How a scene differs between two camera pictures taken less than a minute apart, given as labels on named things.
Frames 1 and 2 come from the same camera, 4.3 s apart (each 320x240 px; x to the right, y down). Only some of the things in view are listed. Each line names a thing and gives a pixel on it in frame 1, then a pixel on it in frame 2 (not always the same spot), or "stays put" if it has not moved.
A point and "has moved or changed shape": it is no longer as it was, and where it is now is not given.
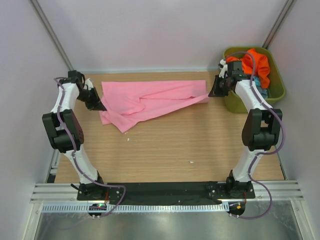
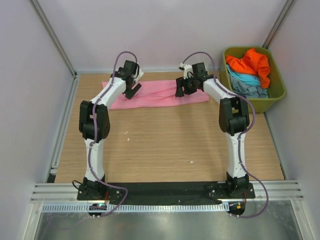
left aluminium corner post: [51, 31] stays put
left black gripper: [96, 104] to [130, 92]
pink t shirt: [126, 102] has moved or changed shape
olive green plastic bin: [276, 89] stays put
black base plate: [173, 191] stays put
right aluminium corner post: [285, 9] stays put
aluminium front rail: [67, 193] stays put
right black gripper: [215, 91] to [181, 82]
